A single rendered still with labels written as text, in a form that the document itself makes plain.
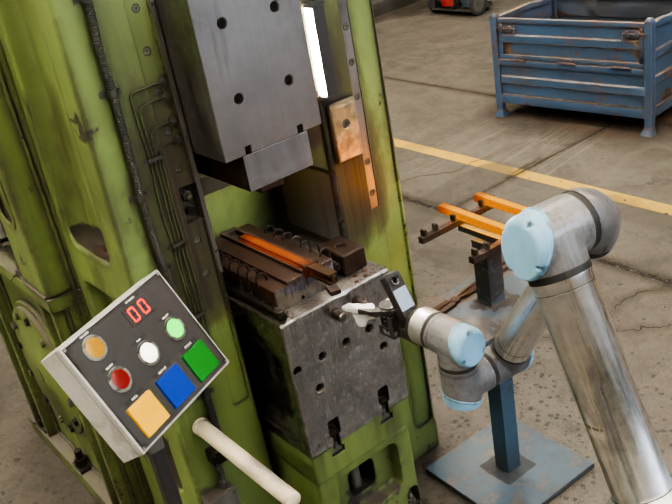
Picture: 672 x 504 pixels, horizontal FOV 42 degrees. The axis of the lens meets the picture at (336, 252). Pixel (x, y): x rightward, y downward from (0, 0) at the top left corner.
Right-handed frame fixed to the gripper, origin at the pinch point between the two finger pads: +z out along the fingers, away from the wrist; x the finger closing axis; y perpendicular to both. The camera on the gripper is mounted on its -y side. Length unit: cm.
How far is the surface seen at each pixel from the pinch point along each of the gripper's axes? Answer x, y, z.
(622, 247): 206, 100, 71
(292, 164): 1.1, -29.5, 22.6
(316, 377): -8.8, 28.7, 16.7
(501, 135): 296, 100, 226
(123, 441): -69, 1, -3
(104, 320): -61, -19, 11
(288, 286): -7.8, 2.2, 22.7
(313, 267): -0.8, -1.3, 19.5
